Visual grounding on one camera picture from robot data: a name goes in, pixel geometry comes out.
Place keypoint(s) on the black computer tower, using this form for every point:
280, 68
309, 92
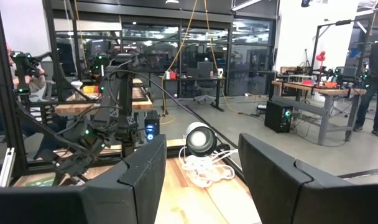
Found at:
277, 116

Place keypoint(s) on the black rig frame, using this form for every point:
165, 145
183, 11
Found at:
316, 46

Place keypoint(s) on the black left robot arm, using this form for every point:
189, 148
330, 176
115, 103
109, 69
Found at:
114, 93

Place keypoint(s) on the white cylindrical lamp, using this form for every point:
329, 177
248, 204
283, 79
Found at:
201, 140

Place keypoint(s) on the silver aluminium bar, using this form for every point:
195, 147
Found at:
7, 168

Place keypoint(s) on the grey office chair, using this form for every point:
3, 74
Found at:
205, 70

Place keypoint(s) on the computer tower blue lights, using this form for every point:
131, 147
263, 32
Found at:
151, 124

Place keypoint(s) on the red desk lamp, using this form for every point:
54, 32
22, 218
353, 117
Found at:
321, 57

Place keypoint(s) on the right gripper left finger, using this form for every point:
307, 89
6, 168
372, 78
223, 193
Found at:
114, 199

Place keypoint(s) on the wooden table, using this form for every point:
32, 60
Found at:
142, 104

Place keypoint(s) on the robot arm with green lights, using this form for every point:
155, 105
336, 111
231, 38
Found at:
24, 65

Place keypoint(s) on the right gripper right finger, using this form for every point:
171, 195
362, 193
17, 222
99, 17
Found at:
301, 199

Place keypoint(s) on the wooden workbench grey legs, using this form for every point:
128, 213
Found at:
319, 90

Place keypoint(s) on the dark office desk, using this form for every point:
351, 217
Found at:
192, 79

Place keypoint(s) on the black aluminium table frame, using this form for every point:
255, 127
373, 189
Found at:
2, 93

